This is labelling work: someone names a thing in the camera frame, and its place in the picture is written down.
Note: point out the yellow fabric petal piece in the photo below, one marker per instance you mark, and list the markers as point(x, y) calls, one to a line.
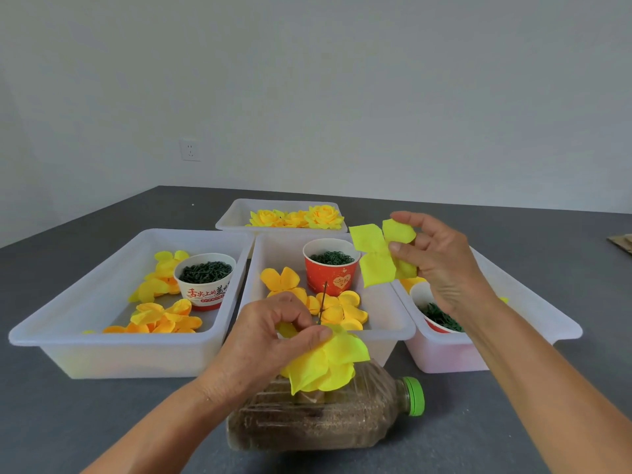
point(375, 259)

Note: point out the heap of yellow fabric petals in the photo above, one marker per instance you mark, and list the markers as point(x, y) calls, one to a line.
point(412, 282)

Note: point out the white rimmed red paper cup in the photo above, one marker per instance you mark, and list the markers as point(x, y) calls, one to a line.
point(419, 298)

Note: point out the person's left thumb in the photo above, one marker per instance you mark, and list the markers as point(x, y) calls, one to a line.
point(308, 339)

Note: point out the person's right hand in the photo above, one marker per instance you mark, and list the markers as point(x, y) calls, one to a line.
point(449, 271)

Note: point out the flat yellow four-petal piece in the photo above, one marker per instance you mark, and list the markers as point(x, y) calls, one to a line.
point(281, 281)

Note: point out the half-made yellow fabric flower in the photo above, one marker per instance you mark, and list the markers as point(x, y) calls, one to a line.
point(326, 362)

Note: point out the person's left hand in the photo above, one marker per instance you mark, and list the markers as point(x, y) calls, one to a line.
point(256, 340)

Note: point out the person's right forearm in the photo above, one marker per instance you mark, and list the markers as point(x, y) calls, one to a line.
point(548, 389)

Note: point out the person's right thumb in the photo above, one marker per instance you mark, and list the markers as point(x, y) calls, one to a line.
point(406, 251)

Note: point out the pile of pale yellow petals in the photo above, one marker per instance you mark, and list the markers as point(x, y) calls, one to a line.
point(160, 276)

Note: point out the brown cardboard piece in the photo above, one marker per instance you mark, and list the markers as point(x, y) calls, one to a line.
point(622, 243)

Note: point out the white wall socket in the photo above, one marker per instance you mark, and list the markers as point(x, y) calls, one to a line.
point(190, 150)

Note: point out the small white plastic bin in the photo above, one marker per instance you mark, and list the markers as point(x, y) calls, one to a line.
point(232, 217)

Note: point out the large white plastic bin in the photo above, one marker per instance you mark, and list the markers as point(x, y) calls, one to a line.
point(523, 310)
point(390, 315)
point(98, 340)

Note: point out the white paper cup red print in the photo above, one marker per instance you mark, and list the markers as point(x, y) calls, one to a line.
point(207, 293)

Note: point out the person's left forearm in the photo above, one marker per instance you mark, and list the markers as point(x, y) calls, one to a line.
point(163, 429)

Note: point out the sand-filled bottle with green cap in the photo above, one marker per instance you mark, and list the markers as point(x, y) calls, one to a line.
point(321, 414)

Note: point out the pile of orange yellow petals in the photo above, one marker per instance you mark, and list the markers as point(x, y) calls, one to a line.
point(163, 318)

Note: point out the cluster of curled yellow petals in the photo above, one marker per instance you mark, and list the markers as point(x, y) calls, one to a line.
point(343, 310)

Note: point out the finished yellow fabric rose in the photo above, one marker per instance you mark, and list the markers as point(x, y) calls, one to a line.
point(296, 219)
point(265, 218)
point(324, 217)

